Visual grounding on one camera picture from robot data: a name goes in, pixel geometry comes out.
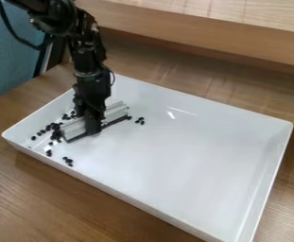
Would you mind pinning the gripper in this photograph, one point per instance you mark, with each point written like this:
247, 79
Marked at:
92, 88

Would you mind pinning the silver metal bar tool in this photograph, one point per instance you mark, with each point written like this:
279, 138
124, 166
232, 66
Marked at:
71, 128

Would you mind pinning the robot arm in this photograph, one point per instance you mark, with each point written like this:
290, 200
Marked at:
79, 38

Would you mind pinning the pile of black bits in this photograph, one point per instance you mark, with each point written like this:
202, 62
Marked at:
140, 120
54, 129

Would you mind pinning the white tray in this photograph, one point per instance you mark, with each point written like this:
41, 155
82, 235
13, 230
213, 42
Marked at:
182, 157

